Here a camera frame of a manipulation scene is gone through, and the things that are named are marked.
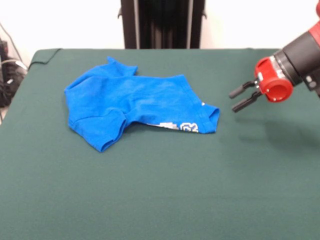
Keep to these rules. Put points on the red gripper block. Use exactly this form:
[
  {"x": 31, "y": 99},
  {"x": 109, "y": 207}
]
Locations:
[{"x": 275, "y": 87}]

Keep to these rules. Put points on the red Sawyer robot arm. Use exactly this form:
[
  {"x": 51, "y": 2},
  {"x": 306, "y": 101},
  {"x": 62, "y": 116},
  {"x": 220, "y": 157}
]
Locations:
[{"x": 302, "y": 57}]

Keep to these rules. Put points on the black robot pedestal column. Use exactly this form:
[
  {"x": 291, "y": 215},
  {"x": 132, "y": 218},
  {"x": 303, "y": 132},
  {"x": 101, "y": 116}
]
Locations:
[{"x": 162, "y": 25}]

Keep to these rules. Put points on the blue printed T-shirt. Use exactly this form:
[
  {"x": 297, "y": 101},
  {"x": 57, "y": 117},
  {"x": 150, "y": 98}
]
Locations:
[{"x": 140, "y": 100}]

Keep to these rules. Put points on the dark green table cloth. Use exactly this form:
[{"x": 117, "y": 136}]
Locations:
[{"x": 150, "y": 187}]

